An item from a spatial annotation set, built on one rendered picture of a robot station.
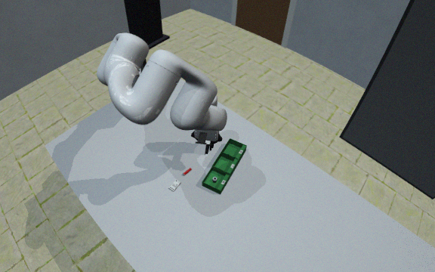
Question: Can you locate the white domino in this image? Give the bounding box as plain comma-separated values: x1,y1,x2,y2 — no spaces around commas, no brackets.
169,179,181,191

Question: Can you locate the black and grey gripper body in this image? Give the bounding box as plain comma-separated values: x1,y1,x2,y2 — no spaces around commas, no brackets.
194,130,219,141

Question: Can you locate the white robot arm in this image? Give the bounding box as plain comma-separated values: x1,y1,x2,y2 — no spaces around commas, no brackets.
97,33,227,131

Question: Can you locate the green three-compartment bin rack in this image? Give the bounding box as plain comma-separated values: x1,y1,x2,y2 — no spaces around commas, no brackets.
202,139,247,194

